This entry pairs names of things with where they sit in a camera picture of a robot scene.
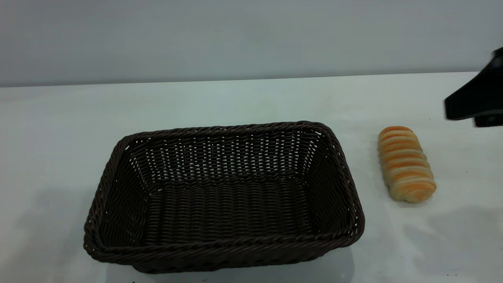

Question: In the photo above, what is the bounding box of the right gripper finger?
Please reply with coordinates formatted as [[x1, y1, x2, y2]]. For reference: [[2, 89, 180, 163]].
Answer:
[[444, 47, 503, 121], [474, 113, 503, 128]]

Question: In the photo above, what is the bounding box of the striped orange bread roll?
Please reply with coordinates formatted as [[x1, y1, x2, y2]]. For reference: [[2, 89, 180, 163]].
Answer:
[[378, 126, 437, 204]]

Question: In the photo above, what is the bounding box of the dark brown woven basket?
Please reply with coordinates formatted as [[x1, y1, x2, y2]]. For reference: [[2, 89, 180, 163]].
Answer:
[[83, 121, 365, 274]]

